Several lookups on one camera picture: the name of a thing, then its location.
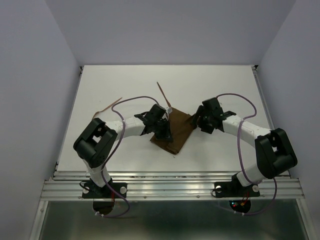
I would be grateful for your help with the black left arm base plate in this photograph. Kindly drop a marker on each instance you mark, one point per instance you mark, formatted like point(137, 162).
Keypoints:
point(91, 191)

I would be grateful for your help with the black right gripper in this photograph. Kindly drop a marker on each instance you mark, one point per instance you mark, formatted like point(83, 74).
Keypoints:
point(200, 111)

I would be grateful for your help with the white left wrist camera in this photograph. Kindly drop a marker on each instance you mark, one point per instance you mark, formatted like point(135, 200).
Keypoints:
point(169, 110)

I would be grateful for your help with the aluminium rail frame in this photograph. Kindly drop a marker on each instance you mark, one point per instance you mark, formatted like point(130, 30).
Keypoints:
point(168, 197)

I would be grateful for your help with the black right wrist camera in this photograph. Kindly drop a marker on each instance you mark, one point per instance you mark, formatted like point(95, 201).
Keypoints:
point(212, 106)

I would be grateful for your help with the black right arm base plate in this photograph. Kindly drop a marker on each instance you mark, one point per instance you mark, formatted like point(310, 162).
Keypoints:
point(228, 189)

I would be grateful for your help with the brown wooden fork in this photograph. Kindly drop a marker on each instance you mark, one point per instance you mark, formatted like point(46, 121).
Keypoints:
point(106, 108)

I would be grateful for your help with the brown wooden knife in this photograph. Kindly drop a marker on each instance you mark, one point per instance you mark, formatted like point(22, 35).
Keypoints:
point(163, 94)

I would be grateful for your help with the brown cloth napkin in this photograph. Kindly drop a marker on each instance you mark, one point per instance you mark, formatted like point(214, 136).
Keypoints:
point(181, 128)

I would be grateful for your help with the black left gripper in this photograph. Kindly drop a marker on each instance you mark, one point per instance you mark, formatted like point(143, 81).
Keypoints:
point(166, 135)

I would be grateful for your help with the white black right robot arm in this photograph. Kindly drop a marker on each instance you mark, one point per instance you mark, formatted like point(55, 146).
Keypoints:
point(273, 150)

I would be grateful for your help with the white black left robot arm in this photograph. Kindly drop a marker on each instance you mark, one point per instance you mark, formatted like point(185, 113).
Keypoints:
point(95, 144)

